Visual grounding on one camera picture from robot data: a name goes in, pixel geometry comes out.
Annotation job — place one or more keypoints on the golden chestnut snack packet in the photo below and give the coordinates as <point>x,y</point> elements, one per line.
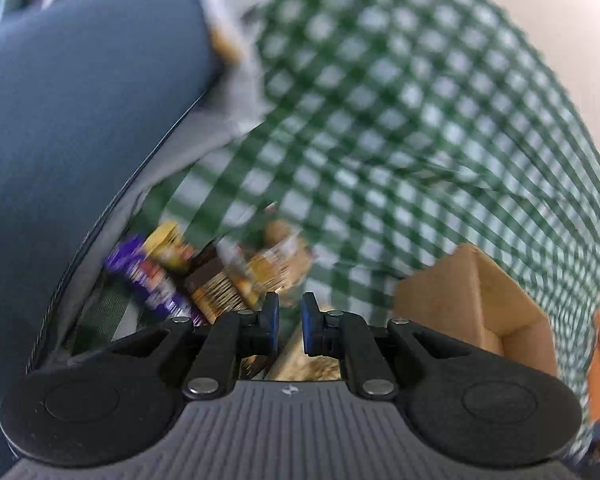
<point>167,247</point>

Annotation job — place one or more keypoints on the clear cracker packet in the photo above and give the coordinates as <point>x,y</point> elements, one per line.
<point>275,260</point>

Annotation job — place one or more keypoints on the green checkered cloth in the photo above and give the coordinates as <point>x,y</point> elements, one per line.
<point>405,110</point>

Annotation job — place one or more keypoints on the cardboard box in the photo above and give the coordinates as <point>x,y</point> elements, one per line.
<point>480,300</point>

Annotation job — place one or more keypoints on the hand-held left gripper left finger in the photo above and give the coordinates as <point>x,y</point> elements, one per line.
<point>274,318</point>

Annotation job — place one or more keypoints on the purple snack packet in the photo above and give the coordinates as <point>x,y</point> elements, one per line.
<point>140,270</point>

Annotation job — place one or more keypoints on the brown waffle snack packet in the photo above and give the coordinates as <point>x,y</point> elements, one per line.
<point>215,290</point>

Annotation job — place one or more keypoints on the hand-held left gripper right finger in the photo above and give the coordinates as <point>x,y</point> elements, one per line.
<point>309,323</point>

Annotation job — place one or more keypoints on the grey fabric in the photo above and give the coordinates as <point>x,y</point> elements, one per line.
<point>190,140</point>

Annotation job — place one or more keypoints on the blue cushion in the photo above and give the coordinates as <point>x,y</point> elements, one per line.
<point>80,110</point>

